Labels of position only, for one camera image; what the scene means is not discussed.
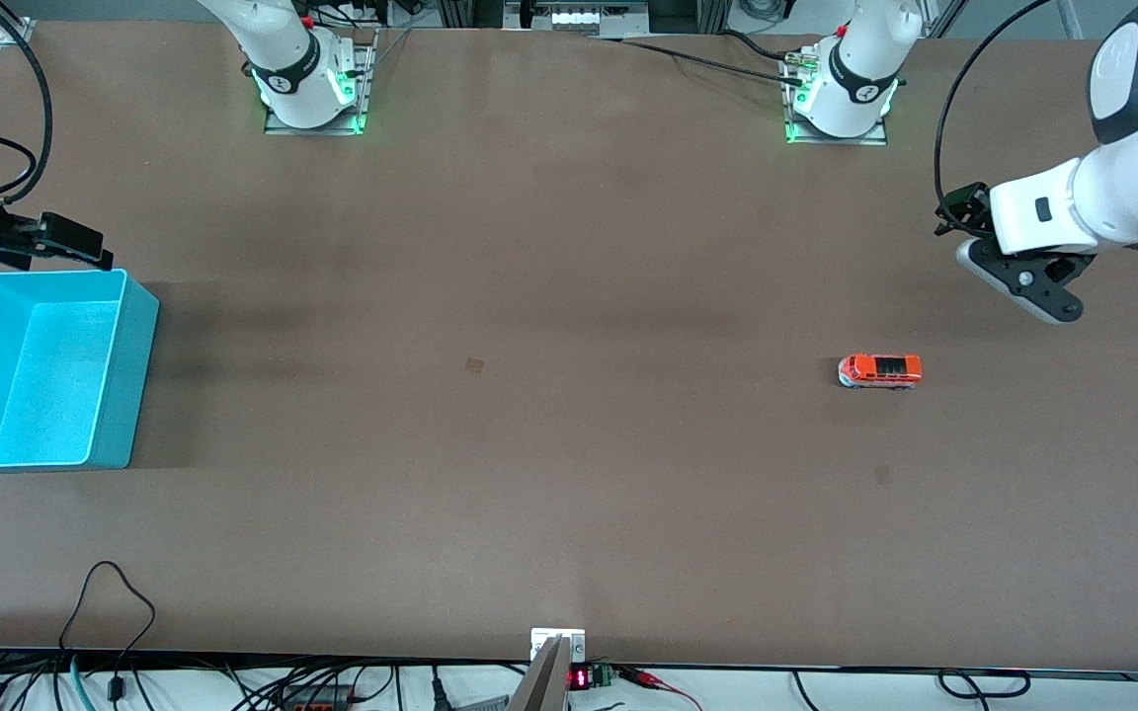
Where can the red digit display module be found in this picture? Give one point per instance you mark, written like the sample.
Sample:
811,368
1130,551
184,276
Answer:
581,678

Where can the white connector strip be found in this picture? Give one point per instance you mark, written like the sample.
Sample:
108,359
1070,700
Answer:
594,18

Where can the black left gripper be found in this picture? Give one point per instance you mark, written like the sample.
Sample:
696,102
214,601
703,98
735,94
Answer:
967,205

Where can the orange toy bus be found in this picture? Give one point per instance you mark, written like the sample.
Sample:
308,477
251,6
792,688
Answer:
880,370

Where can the aluminium frame rack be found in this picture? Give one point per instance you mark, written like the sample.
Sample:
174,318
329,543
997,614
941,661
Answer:
717,15

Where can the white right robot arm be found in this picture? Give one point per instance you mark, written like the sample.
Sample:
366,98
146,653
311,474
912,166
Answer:
292,59

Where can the grey camera post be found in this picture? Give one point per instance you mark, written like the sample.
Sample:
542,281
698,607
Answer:
541,686

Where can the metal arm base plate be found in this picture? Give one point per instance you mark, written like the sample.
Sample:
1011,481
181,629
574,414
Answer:
364,69
875,138

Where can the blue plastic box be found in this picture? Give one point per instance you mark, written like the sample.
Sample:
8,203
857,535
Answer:
55,365

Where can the orange black power strip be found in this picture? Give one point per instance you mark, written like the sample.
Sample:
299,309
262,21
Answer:
317,703

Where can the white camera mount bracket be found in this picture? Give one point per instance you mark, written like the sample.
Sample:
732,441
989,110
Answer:
574,642

